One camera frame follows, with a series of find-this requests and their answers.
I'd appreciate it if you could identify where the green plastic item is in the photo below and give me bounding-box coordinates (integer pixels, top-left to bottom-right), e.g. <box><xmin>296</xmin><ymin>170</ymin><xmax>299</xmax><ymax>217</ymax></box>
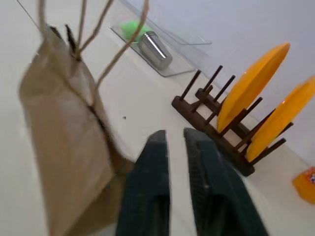
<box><xmin>120</xmin><ymin>20</ymin><xmax>144</xmax><ymax>44</ymax></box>

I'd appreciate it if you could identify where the clear acrylic sheet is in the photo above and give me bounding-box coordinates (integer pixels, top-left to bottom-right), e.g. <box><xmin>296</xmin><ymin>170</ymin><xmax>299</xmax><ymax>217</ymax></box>
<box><xmin>16</xmin><ymin>0</ymin><xmax>213</xmax><ymax>47</ymax></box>

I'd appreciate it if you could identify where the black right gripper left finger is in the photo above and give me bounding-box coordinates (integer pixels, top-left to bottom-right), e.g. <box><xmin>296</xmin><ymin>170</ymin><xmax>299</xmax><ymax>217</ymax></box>
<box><xmin>115</xmin><ymin>129</ymin><xmax>171</xmax><ymax>236</ymax></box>

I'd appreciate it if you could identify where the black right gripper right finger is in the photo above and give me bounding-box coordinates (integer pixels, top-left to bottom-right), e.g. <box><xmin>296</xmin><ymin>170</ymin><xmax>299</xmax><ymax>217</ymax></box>
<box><xmin>183</xmin><ymin>127</ymin><xmax>269</xmax><ymax>236</ymax></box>

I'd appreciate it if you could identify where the brown paper bag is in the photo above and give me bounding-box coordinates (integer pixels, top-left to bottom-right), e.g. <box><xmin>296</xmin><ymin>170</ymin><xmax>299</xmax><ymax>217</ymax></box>
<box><xmin>19</xmin><ymin>0</ymin><xmax>150</xmax><ymax>236</ymax></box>

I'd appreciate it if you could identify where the clear acrylic tray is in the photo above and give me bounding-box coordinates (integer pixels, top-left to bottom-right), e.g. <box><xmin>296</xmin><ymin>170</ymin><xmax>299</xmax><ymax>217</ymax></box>
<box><xmin>108</xmin><ymin>25</ymin><xmax>195</xmax><ymax>78</ymax></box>

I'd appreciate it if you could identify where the stainless steel cup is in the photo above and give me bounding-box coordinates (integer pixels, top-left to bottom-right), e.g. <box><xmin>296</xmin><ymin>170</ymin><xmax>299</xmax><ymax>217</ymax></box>
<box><xmin>138</xmin><ymin>31</ymin><xmax>173</xmax><ymax>71</ymax></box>

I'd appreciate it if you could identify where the orange plate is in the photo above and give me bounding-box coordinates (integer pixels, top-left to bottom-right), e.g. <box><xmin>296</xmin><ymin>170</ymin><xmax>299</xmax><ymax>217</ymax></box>
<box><xmin>247</xmin><ymin>75</ymin><xmax>315</xmax><ymax>163</ymax></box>
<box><xmin>217</xmin><ymin>42</ymin><xmax>291</xmax><ymax>132</ymax></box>

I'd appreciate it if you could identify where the orange snack packet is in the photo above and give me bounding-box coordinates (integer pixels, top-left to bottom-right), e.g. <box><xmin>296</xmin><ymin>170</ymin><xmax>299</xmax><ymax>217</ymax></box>
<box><xmin>292</xmin><ymin>166</ymin><xmax>315</xmax><ymax>204</ymax></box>

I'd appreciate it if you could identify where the dark wooden plate rack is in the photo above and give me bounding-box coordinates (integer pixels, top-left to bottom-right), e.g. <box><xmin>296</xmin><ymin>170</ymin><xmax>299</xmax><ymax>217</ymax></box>
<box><xmin>171</xmin><ymin>65</ymin><xmax>294</xmax><ymax>177</ymax></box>

